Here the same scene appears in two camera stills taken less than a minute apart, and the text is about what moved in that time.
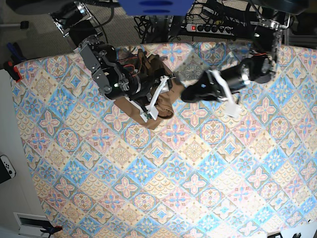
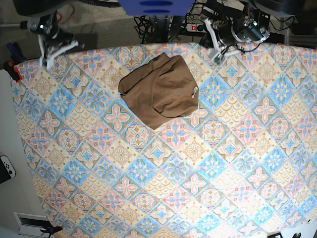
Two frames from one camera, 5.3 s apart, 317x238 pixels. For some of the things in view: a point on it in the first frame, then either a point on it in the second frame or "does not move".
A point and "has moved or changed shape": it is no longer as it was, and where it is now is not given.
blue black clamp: [17, 56] does not move
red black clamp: [9, 66] does not move
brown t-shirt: [163, 106] has moved or changed shape
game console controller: [7, 170] does not move
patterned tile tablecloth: [201, 173] does not move
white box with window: [30, 224] does not move
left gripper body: [144, 99] → [51, 47]
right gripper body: [232, 77] → [222, 35]
